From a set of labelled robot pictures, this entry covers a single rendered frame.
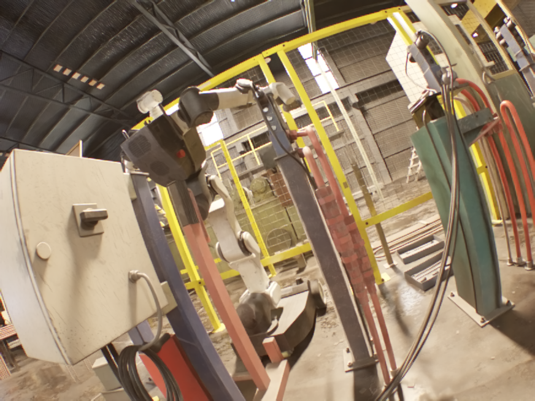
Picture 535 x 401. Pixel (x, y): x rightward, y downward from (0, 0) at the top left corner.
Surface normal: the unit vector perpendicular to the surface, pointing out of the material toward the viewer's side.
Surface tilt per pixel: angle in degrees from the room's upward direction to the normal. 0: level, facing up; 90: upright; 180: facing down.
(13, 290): 90
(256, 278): 98
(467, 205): 90
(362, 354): 90
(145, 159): 139
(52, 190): 90
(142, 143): 124
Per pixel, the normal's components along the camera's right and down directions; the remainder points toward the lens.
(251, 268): -0.18, 0.16
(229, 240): -0.28, -0.07
